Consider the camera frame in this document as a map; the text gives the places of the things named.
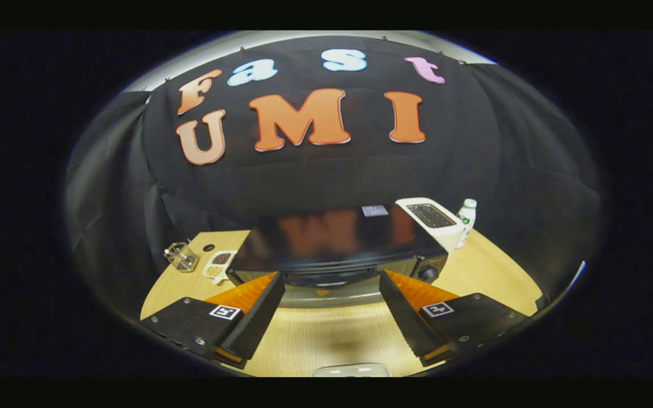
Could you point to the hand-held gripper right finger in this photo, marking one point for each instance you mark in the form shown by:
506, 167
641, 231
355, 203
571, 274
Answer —
403, 317

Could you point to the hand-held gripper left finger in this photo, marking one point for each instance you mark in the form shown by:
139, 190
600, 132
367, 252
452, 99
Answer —
258, 317

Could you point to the black toaster oven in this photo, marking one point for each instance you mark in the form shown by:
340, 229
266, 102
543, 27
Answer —
332, 238

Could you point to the white pop-up toaster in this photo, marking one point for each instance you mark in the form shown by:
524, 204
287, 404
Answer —
434, 226

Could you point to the white divided snack dish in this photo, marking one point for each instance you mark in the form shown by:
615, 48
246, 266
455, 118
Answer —
219, 265

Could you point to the white plate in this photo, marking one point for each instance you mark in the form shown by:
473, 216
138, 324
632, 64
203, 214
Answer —
349, 371

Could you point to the white bottle green label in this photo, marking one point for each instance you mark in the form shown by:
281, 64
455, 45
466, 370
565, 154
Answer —
467, 218

